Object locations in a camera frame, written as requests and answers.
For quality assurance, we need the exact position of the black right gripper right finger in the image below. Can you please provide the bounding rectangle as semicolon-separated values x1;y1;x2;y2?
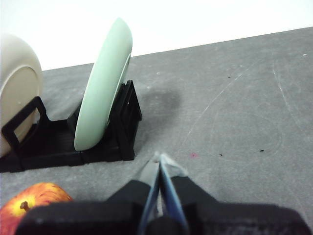
158;153;310;235

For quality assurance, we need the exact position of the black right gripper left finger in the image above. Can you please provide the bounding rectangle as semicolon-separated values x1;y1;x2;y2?
16;152;161;235

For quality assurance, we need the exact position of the red yellow apple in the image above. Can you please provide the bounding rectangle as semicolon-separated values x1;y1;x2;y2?
0;182;74;235

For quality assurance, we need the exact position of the black plate rack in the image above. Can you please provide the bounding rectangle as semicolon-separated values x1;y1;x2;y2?
0;79;143;173

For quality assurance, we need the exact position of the green plate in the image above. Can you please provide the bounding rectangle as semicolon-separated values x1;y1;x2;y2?
73;17;134;152

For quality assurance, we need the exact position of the beige plate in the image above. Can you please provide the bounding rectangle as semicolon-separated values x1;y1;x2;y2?
0;33;44;157

